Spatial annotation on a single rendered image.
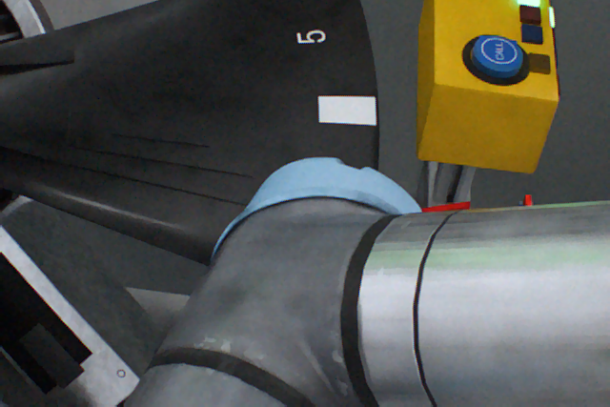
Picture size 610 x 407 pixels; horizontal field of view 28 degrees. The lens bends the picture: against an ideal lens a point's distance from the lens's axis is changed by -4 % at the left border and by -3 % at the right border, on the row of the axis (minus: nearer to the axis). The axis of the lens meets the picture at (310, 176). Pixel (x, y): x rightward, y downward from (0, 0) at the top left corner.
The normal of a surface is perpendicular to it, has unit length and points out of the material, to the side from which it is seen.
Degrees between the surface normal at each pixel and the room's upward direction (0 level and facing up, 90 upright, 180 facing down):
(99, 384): 50
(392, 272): 42
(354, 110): 18
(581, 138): 90
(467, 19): 0
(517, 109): 90
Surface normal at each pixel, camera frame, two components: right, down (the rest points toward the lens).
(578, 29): -0.07, 0.75
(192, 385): -0.25, -0.73
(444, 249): -0.46, -0.67
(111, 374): 0.00, 0.16
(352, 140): 0.11, -0.36
